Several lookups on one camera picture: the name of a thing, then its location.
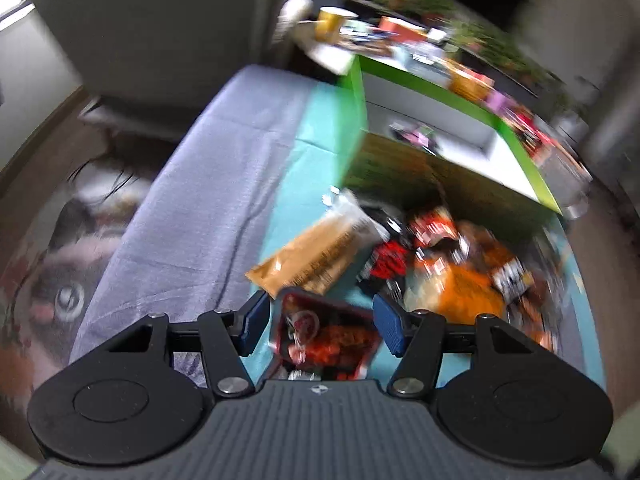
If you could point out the yellow cup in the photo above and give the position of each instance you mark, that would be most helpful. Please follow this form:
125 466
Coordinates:
332 22

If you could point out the clutter of small table goods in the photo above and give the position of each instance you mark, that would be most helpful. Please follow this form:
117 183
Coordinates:
470 82

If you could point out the red black snack packet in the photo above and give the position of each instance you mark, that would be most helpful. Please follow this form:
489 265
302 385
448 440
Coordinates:
330 340

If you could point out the grey chair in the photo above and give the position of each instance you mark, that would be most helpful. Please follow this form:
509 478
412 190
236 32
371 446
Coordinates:
130 120

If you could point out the purple cloth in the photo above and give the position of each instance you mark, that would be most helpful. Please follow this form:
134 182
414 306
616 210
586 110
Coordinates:
200 185

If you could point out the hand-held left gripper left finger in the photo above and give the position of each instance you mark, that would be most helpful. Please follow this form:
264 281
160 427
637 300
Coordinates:
255 321

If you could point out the green cardboard box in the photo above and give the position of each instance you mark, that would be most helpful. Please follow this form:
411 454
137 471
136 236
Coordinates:
400 180

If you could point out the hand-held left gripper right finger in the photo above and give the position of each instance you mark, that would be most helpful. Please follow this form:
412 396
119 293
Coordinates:
387 325

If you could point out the orange tan snack packet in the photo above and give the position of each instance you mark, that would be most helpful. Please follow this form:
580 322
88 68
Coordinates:
320 255

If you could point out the teal cloth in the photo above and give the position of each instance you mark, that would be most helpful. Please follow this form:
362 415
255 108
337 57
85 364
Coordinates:
310 130

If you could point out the cat printed rug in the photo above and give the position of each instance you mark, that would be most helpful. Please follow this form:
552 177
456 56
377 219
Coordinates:
60 270

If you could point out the pile of assorted snack packets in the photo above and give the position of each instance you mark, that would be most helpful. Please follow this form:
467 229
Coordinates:
465 285

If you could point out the clear glass pitcher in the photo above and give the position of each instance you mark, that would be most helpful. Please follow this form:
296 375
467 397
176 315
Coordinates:
567 180

